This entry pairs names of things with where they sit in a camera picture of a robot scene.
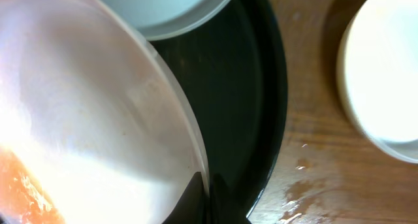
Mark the pale green plate top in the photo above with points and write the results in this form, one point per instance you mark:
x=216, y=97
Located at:
x=164, y=19

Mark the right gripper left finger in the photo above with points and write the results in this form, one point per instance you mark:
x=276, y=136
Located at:
x=191, y=207

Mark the white pink plate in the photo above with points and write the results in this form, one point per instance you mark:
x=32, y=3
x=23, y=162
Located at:
x=95, y=128

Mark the round black tray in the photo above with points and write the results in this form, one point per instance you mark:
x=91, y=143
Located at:
x=233, y=72

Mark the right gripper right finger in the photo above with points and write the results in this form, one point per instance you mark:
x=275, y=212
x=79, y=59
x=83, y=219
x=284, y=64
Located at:
x=223, y=208

